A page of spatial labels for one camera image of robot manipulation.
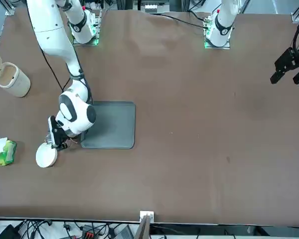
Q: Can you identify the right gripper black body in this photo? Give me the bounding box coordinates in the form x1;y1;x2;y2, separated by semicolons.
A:
49;116;66;144

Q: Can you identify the white bowl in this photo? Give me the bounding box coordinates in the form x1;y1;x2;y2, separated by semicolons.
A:
35;142;58;168

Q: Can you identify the green tissue pack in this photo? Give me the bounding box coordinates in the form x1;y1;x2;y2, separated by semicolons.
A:
0;137;17;167

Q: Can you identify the dark grey square tray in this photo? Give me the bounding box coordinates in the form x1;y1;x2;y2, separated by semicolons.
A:
80;101;137;150

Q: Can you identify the cream lidded trash bin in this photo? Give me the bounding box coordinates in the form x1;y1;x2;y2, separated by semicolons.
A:
0;54;31;98

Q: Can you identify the red and black connector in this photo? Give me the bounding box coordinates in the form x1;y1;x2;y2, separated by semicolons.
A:
81;225;96;238

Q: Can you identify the black box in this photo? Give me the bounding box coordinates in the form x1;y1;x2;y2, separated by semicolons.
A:
0;224;19;239

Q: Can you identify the aluminium frame post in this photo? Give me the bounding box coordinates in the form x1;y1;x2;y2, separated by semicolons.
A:
4;0;16;16
291;0;299;23
135;215;152;239

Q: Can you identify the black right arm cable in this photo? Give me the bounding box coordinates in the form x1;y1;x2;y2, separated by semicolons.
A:
38;46;93;105

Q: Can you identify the white post bracket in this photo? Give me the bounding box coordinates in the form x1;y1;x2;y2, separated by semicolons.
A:
139;211;155;223

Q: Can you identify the long black base cable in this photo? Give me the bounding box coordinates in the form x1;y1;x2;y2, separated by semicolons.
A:
149;12;205;28

